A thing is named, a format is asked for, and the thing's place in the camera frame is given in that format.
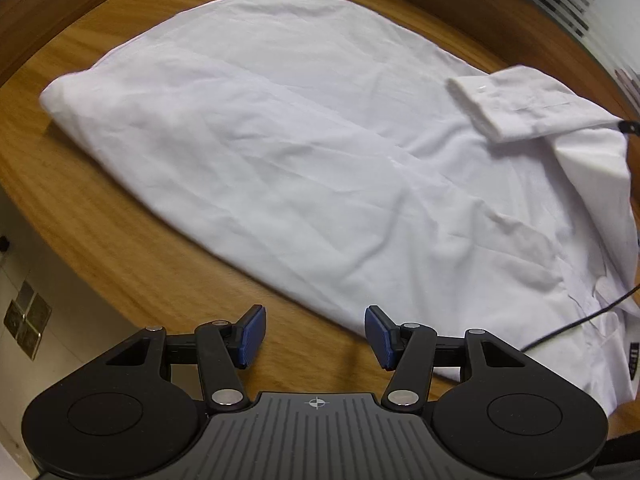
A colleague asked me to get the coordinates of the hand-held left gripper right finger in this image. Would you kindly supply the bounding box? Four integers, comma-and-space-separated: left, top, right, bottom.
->
366, 305, 547, 414

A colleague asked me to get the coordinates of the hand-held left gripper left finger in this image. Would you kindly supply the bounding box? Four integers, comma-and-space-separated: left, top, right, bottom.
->
99, 305, 267, 414

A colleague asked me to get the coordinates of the white button-up shirt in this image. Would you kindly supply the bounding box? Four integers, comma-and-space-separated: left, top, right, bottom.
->
39, 0, 640, 413

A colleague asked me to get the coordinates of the metal floor outlet plate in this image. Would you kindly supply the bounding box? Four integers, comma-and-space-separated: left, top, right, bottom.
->
3, 281, 53, 361

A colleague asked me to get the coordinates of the thin black cable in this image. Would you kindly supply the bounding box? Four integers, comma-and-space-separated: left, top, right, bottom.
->
520, 285, 640, 354

